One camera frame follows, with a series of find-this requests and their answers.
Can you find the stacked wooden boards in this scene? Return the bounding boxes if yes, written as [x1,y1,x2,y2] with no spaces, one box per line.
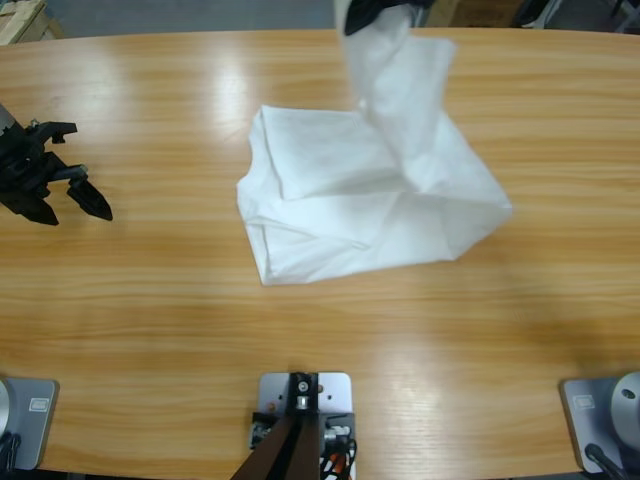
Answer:
[0,0,66,46]

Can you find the white mounting block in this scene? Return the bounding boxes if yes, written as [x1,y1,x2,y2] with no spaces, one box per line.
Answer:
[257,370,359,480]

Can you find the grey metal stand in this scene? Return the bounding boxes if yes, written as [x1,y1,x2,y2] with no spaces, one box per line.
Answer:
[608,0,640,35]

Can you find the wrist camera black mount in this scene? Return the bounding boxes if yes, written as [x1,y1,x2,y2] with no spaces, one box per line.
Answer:
[27,119,79,146]

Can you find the silver metal clamp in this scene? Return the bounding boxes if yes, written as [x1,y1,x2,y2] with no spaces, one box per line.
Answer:
[249,410,275,450]
[322,412,357,450]

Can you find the black base cable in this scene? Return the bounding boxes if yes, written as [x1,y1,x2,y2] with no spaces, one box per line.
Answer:
[0,432,24,472]
[583,442,626,480]

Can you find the orange and black cable bundle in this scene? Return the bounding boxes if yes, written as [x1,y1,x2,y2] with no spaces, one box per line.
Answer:
[318,438,359,480]

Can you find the brown cardboard box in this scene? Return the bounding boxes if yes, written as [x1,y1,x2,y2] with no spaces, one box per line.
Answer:
[429,0,524,29]

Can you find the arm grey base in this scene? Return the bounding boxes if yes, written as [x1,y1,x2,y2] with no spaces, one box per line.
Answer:
[0,377,60,471]
[558,370,640,474]

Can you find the grey chair leg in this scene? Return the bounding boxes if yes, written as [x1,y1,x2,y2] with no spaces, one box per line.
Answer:
[529,0,566,29]

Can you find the white t-shirt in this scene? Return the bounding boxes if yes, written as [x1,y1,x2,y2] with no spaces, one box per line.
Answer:
[234,0,515,289]

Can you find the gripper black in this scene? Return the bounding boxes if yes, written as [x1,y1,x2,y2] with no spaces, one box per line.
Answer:
[0,130,114,227]

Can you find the dark camera post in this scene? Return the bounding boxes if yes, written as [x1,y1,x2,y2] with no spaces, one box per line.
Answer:
[230,370,324,480]

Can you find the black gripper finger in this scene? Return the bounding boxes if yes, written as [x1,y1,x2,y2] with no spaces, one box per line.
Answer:
[344,0,384,36]
[348,0,417,35]

